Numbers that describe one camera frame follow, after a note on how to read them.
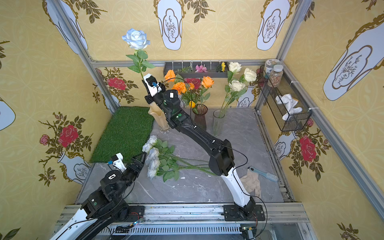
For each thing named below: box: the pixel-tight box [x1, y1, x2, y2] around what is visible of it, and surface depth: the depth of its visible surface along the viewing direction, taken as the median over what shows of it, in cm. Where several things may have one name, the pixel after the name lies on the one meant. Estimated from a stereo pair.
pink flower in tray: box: [194, 64, 208, 73], surface depth 90 cm
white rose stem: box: [218, 61, 257, 118], surface depth 83 cm
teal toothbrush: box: [248, 166, 279, 182], surface depth 87 cm
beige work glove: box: [239, 167, 262, 198], surface depth 85 cm
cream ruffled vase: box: [148, 102, 169, 131], surface depth 96 cm
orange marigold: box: [172, 82, 187, 95], surface depth 75 cm
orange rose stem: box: [200, 76, 215, 104], surface depth 87 cm
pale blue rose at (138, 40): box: [121, 28, 155, 82], surface depth 52 cm
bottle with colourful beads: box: [269, 64, 284, 88], surface depth 82 cm
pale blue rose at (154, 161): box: [145, 147, 217, 176], surface depth 89 cm
